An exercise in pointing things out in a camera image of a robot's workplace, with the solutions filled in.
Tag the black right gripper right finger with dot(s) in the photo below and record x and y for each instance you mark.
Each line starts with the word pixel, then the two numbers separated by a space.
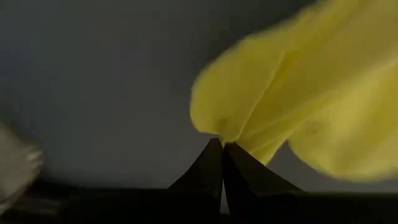
pixel 245 177

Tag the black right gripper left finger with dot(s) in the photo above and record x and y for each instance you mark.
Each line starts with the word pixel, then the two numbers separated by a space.
pixel 208 174

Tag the yellow t-shirt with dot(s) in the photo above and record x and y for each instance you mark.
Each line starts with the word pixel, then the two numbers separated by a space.
pixel 311 93

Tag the clear plastic bag with label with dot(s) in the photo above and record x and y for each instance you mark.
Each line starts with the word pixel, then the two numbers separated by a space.
pixel 15 168

